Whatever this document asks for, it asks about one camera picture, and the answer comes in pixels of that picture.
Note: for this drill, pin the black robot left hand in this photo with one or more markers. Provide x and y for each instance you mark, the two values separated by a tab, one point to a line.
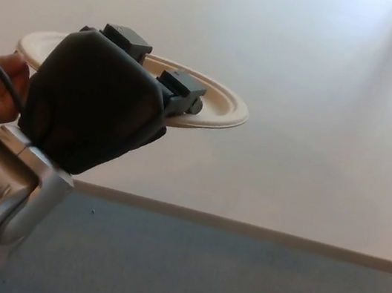
94	99

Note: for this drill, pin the beige round paper plate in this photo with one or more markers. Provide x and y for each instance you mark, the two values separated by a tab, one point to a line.
221	107

